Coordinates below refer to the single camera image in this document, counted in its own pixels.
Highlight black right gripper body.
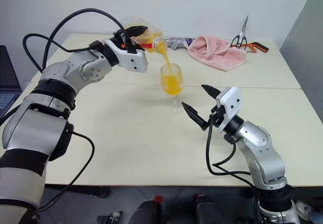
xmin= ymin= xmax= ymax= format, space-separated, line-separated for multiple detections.
xmin=207 ymin=104 xmax=227 ymax=131

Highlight clear wine glass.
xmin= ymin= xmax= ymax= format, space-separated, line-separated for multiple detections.
xmin=160 ymin=63 xmax=185 ymax=115

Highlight pink towel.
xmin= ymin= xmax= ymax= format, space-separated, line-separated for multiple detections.
xmin=187 ymin=35 xmax=247 ymax=72

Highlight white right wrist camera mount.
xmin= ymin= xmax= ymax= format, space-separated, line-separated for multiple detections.
xmin=216 ymin=86 xmax=242 ymax=134

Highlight grey folded umbrella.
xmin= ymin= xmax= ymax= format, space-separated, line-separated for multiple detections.
xmin=164 ymin=36 xmax=195 ymax=50

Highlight clear orange juice bottle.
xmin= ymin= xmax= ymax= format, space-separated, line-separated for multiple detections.
xmin=123 ymin=19 xmax=168 ymax=55

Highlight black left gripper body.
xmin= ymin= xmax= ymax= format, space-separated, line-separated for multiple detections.
xmin=112 ymin=28 xmax=139 ymax=53

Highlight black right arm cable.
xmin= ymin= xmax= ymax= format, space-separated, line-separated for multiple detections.
xmin=206 ymin=122 xmax=256 ymax=187

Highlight dark rounded shape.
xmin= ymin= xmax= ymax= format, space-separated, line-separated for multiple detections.
xmin=131 ymin=199 xmax=156 ymax=224

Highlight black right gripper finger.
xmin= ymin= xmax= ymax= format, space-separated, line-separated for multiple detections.
xmin=201 ymin=84 xmax=221 ymax=100
xmin=181 ymin=101 xmax=210 ymax=131

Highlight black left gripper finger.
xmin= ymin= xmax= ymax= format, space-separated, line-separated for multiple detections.
xmin=124 ymin=25 xmax=149 ymax=36

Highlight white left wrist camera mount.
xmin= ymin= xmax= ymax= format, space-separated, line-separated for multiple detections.
xmin=104 ymin=39 xmax=149 ymax=73

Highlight white shoe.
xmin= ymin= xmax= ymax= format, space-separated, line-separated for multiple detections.
xmin=294 ymin=200 xmax=316 ymax=219

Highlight orange and black hand tool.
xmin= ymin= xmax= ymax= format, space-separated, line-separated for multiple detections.
xmin=230 ymin=42 xmax=270 ymax=54

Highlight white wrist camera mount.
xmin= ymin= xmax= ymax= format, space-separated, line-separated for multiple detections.
xmin=104 ymin=39 xmax=149 ymax=73
xmin=216 ymin=86 xmax=242 ymax=134

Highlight dark laptop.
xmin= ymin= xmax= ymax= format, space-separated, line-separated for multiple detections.
xmin=0 ymin=44 xmax=23 ymax=121

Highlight black post with red cap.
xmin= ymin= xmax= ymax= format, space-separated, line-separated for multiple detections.
xmin=154 ymin=195 xmax=163 ymax=224

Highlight silver black-handled scissors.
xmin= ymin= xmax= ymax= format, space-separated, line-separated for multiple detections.
xmin=230 ymin=14 xmax=250 ymax=51

